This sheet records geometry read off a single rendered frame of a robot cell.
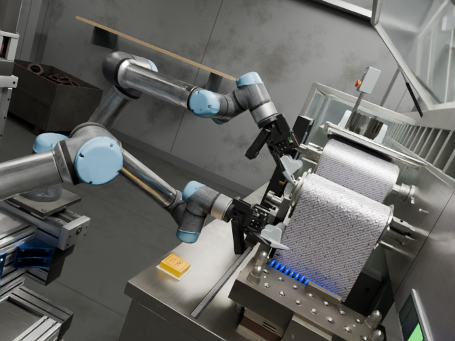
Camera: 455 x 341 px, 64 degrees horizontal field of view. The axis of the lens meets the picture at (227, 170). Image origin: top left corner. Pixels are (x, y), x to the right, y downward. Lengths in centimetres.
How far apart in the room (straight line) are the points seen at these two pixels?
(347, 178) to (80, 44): 497
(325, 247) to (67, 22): 532
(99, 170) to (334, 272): 70
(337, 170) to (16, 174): 94
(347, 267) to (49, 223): 105
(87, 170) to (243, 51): 413
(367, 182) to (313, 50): 365
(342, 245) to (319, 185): 18
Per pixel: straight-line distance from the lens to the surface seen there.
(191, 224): 116
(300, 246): 112
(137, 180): 117
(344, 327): 104
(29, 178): 96
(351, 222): 108
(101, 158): 94
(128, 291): 107
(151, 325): 108
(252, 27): 494
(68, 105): 476
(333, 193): 108
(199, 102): 104
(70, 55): 592
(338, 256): 111
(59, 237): 150
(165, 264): 113
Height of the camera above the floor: 151
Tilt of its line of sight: 15 degrees down
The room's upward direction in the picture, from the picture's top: 21 degrees clockwise
